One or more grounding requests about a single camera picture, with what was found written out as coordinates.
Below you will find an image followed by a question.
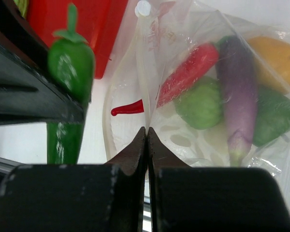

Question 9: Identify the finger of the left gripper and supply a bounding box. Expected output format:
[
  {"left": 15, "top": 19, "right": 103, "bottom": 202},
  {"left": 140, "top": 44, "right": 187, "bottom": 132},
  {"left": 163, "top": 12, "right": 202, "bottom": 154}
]
[{"left": 0, "top": 0, "right": 85, "bottom": 125}]

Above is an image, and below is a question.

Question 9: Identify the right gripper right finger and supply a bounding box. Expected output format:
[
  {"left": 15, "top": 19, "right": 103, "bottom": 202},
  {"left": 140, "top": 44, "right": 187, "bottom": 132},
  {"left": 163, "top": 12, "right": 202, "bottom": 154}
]
[{"left": 147, "top": 128, "right": 290, "bottom": 232}]

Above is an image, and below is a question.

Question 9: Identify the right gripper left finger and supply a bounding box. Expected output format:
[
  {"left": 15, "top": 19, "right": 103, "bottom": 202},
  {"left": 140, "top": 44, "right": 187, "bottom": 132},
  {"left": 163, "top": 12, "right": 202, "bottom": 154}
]
[{"left": 0, "top": 128, "right": 146, "bottom": 232}]

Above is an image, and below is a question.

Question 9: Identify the small dark green cucumber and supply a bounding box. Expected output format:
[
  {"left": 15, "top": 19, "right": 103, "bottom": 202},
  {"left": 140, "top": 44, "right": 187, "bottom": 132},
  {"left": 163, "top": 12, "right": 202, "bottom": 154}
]
[{"left": 46, "top": 2, "right": 96, "bottom": 165}]

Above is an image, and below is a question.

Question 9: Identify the round green cabbage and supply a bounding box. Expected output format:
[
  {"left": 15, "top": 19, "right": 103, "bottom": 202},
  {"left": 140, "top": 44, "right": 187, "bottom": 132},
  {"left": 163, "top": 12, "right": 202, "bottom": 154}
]
[{"left": 174, "top": 76, "right": 223, "bottom": 130}]

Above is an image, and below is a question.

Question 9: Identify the clear zip top bag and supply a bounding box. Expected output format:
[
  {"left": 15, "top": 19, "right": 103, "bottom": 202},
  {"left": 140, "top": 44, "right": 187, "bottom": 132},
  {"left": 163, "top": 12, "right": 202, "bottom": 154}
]
[{"left": 102, "top": 0, "right": 290, "bottom": 175}]

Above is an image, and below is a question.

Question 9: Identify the green bell pepper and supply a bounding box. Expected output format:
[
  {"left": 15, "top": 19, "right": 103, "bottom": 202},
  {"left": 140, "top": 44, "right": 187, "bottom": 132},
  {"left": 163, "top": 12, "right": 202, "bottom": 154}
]
[{"left": 253, "top": 85, "right": 290, "bottom": 147}]

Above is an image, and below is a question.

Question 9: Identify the red chili pepper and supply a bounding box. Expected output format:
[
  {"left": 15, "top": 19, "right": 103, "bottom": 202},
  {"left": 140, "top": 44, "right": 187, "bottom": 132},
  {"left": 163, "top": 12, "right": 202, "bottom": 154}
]
[{"left": 110, "top": 42, "right": 220, "bottom": 117}]

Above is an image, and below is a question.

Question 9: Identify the purple eggplant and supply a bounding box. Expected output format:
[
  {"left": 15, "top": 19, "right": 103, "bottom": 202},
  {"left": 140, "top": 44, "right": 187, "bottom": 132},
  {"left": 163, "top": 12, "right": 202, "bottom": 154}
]
[{"left": 216, "top": 35, "right": 258, "bottom": 166}]

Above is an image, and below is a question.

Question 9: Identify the yellow lemon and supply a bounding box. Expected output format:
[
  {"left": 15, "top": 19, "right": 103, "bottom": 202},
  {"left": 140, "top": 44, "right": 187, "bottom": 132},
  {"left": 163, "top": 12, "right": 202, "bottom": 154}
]
[{"left": 247, "top": 36, "right": 290, "bottom": 94}]

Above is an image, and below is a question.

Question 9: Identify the light green gourd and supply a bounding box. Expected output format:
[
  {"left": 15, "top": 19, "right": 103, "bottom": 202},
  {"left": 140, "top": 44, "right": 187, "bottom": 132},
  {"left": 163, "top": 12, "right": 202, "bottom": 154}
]
[{"left": 14, "top": 0, "right": 29, "bottom": 19}]

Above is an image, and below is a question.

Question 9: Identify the red plastic tray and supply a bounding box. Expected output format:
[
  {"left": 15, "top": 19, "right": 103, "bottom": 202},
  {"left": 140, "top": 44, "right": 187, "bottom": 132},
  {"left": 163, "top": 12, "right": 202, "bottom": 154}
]
[{"left": 27, "top": 0, "right": 128, "bottom": 79}]

